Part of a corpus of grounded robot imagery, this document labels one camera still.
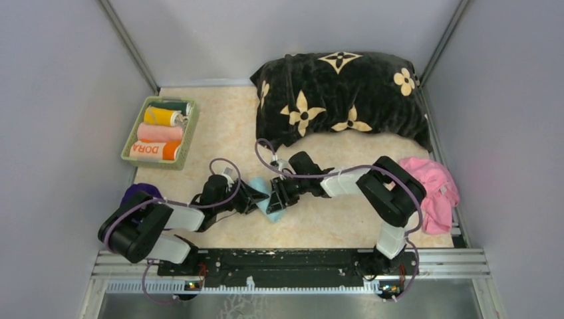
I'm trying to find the yellow rolled towel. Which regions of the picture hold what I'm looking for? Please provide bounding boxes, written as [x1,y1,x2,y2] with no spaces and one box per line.
[143,106,184,126]

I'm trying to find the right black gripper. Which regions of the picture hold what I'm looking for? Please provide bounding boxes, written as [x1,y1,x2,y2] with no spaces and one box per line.
[267,174,309,214]

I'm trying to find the black floral blanket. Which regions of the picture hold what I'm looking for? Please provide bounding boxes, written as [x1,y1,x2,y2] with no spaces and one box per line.
[250,51,432,151]

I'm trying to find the purple towel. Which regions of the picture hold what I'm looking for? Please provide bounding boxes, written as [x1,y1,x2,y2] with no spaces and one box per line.
[121,183,164,208]

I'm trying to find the light blue towel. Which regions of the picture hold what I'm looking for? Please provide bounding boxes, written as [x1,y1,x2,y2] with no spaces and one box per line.
[248,177,286,223]

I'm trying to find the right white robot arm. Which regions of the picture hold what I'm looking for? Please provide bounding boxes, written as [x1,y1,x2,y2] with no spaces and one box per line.
[259,152,426,274]

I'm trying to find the pink rolled towel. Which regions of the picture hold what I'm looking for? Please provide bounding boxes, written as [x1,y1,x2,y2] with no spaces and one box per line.
[136,123,184,142]

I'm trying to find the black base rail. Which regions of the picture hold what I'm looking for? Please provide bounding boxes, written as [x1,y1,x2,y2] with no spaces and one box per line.
[157,249,416,288]

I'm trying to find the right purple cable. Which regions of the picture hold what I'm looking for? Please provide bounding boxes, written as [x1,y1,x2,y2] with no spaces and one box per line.
[254,138,425,302]

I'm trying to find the orange DORA rolled towel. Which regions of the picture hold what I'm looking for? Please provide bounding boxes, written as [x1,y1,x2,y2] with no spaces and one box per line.
[129,140,181,161]

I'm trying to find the green plastic basket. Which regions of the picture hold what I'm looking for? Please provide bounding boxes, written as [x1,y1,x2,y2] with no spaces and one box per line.
[121,96,200,170]

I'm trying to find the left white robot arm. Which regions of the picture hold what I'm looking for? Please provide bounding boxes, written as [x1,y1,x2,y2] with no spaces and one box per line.
[98,173,270,275]

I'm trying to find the dark green rolled towel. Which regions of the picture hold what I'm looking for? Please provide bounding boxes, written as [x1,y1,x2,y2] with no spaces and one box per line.
[149,101,192,116]

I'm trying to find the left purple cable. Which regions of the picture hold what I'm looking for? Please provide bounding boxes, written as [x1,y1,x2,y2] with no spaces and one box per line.
[103,158,242,304]

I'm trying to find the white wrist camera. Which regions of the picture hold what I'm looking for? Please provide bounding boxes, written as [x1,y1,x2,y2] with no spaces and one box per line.
[220,167,234,185]
[270,155,294,179]

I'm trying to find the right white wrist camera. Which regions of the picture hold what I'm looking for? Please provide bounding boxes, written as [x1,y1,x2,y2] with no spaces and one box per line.
[270,155,294,179]

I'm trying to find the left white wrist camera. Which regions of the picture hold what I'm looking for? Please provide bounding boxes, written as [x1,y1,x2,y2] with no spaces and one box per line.
[220,167,234,185]

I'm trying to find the purple cable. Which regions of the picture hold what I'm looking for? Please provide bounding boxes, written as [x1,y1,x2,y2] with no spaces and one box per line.
[103,158,242,304]
[254,138,425,302]

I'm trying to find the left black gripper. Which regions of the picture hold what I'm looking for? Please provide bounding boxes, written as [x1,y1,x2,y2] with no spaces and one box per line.
[214,176,268,213]

